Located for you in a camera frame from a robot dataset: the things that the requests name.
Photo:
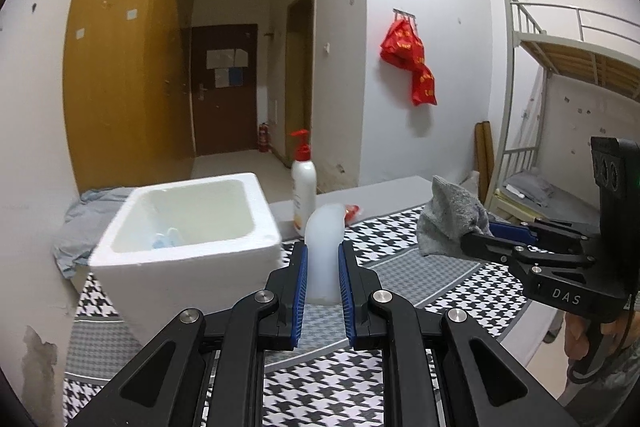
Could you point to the person's right forearm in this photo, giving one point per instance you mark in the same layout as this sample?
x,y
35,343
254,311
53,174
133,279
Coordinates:
x,y
615,389

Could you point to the grey clothing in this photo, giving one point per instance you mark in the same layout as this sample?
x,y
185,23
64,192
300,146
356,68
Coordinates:
x,y
532,189

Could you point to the white tube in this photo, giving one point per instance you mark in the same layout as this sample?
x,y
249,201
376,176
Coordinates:
x,y
515,192

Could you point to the wooden boards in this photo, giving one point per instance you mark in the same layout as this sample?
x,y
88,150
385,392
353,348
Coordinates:
x,y
484,157

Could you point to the white cloth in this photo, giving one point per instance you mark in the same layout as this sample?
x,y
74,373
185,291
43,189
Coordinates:
x,y
322,257

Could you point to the white pump lotion bottle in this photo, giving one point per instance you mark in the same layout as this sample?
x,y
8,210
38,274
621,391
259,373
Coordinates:
x,y
304,197

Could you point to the metal bunk bed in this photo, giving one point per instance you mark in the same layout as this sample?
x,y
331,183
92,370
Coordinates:
x,y
565,52

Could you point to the square white paper notice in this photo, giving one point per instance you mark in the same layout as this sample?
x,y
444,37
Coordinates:
x,y
222,77

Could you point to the red fire extinguisher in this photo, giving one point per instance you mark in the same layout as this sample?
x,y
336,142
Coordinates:
x,y
263,139

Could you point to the blue paper notice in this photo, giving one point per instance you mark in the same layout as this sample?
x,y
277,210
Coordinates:
x,y
236,76

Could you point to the red printed plastic bag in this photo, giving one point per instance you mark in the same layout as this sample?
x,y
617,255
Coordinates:
x,y
425,89
402,47

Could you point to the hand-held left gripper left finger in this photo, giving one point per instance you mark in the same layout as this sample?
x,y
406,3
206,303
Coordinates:
x,y
299,294

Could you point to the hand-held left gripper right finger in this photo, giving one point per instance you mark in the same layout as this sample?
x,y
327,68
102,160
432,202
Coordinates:
x,y
346,294

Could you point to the dark brown door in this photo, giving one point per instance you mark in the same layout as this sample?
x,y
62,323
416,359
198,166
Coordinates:
x,y
225,117

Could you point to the houndstooth table runner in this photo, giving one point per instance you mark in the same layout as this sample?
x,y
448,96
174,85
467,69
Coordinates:
x,y
400,257

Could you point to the light blue cloth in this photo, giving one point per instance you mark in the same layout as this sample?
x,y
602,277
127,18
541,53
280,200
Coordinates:
x,y
75,232

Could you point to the wooden side door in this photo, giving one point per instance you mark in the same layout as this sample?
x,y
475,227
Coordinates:
x,y
300,82

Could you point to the white foam box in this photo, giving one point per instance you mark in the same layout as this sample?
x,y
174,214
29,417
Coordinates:
x,y
165,292

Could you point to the small white paper notice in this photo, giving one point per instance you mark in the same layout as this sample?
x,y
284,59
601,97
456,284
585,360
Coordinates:
x,y
241,58

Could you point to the red snack packet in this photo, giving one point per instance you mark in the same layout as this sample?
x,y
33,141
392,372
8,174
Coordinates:
x,y
352,213

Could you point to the person's right hand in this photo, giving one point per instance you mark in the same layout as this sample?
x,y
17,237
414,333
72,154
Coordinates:
x,y
576,339

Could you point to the wide white paper notice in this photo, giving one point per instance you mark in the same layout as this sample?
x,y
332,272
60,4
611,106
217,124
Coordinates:
x,y
220,59

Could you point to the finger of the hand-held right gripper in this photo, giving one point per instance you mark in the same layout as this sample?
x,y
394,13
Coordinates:
x,y
500,246
507,231

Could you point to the grey sock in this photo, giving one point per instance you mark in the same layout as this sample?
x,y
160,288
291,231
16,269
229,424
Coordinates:
x,y
450,212

